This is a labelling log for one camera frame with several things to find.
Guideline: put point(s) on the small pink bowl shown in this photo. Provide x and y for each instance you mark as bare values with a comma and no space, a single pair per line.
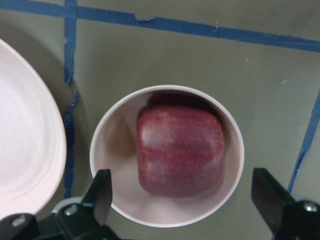
114,147

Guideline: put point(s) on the pink plate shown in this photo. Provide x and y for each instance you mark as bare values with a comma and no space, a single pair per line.
33,145

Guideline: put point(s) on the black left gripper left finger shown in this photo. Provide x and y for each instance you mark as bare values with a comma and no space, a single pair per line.
85,220

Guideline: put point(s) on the red apple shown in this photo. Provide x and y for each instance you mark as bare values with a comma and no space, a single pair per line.
180,150

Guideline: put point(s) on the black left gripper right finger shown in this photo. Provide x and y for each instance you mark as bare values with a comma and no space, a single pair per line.
287,218

